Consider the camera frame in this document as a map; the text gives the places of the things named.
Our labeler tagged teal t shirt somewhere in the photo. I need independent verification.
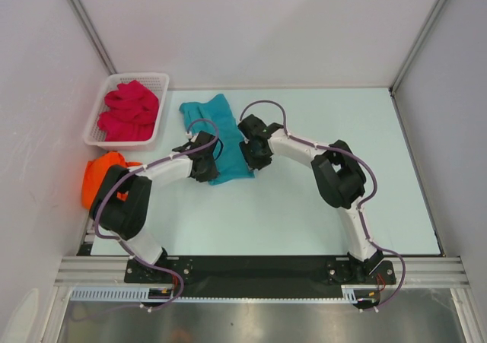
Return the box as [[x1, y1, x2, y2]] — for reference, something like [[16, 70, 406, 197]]
[[179, 94, 254, 186]]

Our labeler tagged white plastic basket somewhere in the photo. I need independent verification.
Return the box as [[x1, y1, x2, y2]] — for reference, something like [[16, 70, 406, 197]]
[[83, 72, 169, 151]]

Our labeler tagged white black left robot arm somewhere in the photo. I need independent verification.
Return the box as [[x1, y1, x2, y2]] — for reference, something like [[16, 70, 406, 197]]
[[90, 151, 218, 282]]

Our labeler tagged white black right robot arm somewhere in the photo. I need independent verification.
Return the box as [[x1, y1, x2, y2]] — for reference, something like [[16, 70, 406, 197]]
[[238, 118, 384, 283]]

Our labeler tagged magenta t shirt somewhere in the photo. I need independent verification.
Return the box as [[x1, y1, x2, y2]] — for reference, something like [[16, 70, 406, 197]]
[[97, 80, 159, 141]]

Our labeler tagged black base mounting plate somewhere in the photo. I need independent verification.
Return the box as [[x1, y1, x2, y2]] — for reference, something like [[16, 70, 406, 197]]
[[124, 256, 396, 299]]

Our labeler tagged orange t shirt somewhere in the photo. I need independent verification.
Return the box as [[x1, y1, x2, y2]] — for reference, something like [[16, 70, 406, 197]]
[[81, 151, 142, 210]]

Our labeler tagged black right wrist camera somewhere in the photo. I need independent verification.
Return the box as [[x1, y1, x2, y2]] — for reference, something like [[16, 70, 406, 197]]
[[237, 115, 270, 140]]

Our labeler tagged white slotted cable duct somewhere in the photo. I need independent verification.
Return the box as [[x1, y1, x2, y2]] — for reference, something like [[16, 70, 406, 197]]
[[71, 287, 378, 305]]

